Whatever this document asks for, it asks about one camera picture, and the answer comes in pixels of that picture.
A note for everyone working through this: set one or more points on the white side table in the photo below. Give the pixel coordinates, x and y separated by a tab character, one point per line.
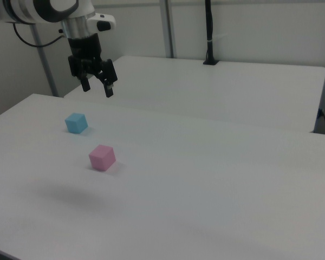
205	89

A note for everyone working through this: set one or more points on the pink cube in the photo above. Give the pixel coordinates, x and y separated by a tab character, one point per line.
101	158

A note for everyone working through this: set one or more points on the blue cube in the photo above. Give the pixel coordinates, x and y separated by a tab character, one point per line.
75	123

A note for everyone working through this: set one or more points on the black camera stand pole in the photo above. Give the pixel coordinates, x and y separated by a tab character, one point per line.
210	32

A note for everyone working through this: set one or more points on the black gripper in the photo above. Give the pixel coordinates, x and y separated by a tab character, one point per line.
84	51

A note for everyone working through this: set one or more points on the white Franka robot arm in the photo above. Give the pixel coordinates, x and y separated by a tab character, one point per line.
29	8

